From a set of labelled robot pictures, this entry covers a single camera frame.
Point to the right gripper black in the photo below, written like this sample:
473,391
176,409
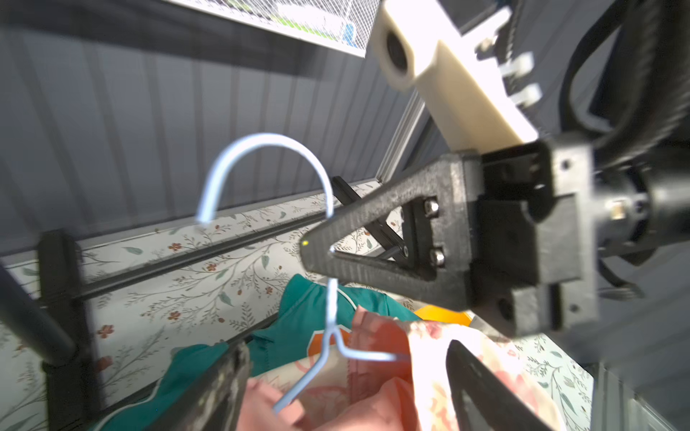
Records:
417,236

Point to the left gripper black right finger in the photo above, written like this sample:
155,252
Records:
480,399

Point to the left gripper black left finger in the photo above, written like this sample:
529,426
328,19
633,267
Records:
214,401

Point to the pink floral garment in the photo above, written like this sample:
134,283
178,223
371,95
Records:
410,395

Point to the green jacket orange letter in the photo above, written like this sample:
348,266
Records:
296,334

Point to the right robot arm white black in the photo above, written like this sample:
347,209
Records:
626,90

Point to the yellow plastic tray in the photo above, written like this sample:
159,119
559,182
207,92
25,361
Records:
442,315

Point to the black clothes rack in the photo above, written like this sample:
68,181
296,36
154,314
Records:
137,329

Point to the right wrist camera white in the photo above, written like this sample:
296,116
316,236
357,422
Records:
418,46

